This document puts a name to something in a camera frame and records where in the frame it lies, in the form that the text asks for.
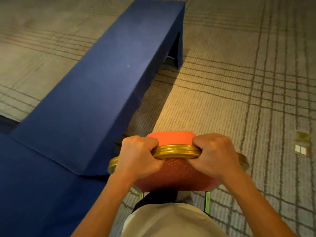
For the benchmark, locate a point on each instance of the person's left hand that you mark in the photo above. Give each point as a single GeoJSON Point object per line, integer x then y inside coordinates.
{"type": "Point", "coordinates": [134, 157]}

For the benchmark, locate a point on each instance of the person's light shirt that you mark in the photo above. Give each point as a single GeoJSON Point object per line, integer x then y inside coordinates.
{"type": "Point", "coordinates": [172, 222]}

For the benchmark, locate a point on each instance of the blue cloth-covered table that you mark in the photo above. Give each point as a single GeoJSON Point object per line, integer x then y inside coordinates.
{"type": "Point", "coordinates": [37, 194]}
{"type": "Point", "coordinates": [98, 83]}

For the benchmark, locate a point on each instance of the brass floor outlet box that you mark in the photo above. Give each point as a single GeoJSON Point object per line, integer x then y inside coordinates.
{"type": "Point", "coordinates": [302, 143]}

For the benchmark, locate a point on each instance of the person's left thumb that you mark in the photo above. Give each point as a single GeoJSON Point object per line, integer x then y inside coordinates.
{"type": "Point", "coordinates": [156, 165]}

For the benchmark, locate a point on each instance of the person's right thumb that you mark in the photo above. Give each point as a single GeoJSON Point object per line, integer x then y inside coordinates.
{"type": "Point", "coordinates": [196, 164]}

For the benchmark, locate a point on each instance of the person's right hand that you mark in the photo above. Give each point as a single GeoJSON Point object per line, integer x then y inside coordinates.
{"type": "Point", "coordinates": [217, 157]}

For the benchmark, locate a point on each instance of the person's dark trousers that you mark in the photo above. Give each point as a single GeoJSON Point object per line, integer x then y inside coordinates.
{"type": "Point", "coordinates": [158, 197]}

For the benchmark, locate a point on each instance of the person's left forearm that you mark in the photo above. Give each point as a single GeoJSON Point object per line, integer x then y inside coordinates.
{"type": "Point", "coordinates": [103, 207]}

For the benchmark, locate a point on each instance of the red gold-framed banquet chair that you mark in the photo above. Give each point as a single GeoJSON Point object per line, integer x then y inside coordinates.
{"type": "Point", "coordinates": [175, 170]}

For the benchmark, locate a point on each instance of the person's right forearm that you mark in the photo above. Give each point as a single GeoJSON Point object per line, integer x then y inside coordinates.
{"type": "Point", "coordinates": [256, 209]}

